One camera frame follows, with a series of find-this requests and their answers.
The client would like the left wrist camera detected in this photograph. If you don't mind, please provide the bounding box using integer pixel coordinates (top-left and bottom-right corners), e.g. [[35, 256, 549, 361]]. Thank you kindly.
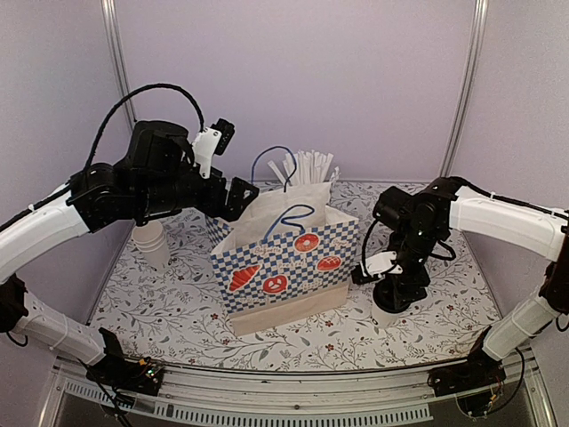
[[191, 118, 235, 179]]

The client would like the bundle of white wrapped straws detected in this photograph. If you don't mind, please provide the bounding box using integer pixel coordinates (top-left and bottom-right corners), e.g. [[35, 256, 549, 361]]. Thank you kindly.
[[268, 150, 341, 186]]

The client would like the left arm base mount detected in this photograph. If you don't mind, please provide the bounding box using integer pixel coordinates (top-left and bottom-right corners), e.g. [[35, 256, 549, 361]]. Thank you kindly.
[[86, 327, 164, 396]]

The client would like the front aluminium rail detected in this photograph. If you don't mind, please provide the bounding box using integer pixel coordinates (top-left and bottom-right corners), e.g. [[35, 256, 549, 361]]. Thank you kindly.
[[39, 355, 557, 427]]

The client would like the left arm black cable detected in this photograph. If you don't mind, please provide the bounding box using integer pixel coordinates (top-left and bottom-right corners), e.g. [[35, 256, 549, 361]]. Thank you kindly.
[[82, 83, 206, 170]]

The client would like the black plastic cup lid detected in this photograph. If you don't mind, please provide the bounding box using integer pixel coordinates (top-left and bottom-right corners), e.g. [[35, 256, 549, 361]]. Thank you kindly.
[[373, 295, 411, 314]]

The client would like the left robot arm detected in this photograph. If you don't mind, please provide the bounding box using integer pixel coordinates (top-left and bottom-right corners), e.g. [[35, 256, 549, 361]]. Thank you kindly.
[[1, 119, 259, 386]]

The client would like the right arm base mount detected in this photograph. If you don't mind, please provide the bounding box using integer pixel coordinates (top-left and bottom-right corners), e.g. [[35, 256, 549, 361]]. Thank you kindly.
[[427, 350, 506, 417]]

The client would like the aluminium frame post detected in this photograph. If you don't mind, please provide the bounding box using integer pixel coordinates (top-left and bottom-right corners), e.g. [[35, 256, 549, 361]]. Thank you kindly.
[[100, 0, 137, 124], [439, 0, 489, 177]]

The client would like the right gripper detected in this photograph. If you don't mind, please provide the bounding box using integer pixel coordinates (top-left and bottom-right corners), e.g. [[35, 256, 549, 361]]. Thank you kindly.
[[385, 225, 442, 310]]

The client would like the white paper coffee cup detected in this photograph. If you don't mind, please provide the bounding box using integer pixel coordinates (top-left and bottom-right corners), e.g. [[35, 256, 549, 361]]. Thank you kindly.
[[371, 305, 400, 329]]

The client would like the left aluminium frame post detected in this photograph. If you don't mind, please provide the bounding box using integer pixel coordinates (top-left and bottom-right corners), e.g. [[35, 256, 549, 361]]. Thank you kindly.
[[100, 0, 137, 124]]

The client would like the floral table mat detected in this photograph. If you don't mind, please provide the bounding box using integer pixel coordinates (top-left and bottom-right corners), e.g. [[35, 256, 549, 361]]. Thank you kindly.
[[91, 182, 500, 372]]

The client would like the checkered paper takeout bag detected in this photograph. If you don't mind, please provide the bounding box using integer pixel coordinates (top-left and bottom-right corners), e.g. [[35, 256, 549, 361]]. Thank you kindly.
[[205, 182, 359, 336]]

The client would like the stack of white paper cups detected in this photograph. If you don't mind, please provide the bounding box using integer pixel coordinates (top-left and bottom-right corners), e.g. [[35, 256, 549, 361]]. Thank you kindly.
[[131, 221, 170, 271]]

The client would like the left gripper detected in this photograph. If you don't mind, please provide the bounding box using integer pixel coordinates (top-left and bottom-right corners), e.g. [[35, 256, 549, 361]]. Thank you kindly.
[[135, 159, 260, 220]]

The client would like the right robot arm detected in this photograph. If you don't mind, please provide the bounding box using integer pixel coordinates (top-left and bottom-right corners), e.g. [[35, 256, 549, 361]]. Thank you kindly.
[[360, 177, 568, 388]]

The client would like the right aluminium frame post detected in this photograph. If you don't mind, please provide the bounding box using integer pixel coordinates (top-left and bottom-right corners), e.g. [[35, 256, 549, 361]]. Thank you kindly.
[[439, 0, 489, 177]]

